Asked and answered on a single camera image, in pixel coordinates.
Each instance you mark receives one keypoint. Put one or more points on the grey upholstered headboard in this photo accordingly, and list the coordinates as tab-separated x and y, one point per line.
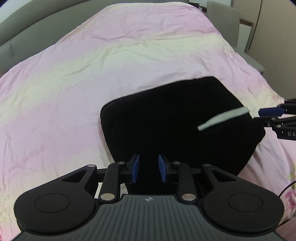
40	24

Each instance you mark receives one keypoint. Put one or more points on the black pants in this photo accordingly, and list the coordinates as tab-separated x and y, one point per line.
164	122

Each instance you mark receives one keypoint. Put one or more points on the grey chair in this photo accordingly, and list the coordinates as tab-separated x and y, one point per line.
226	20

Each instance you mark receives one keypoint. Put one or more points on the fluffy pink blanket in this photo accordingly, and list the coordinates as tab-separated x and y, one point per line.
288	230

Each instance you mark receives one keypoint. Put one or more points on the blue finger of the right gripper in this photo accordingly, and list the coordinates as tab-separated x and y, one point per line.
268	121
276	111

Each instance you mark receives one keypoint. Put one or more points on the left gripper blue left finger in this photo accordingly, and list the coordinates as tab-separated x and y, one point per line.
134	167

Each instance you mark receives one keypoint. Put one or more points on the beige wardrobe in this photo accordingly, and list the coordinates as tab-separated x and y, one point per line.
272	41

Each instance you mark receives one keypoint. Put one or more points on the white pants drawstring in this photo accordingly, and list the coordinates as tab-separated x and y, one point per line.
223	117

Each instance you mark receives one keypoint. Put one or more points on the pink floral duvet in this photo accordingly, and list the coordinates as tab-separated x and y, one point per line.
51	102

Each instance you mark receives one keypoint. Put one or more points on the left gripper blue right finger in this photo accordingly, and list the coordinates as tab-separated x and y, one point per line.
162	161

